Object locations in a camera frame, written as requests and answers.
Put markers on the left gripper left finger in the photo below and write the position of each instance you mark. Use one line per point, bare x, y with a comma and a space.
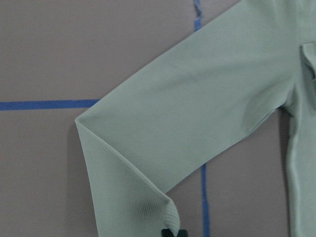
166, 233

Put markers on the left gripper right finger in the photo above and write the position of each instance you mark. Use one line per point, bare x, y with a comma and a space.
183, 233

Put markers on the olive green long-sleeve shirt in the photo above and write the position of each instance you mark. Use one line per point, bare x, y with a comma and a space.
193, 102

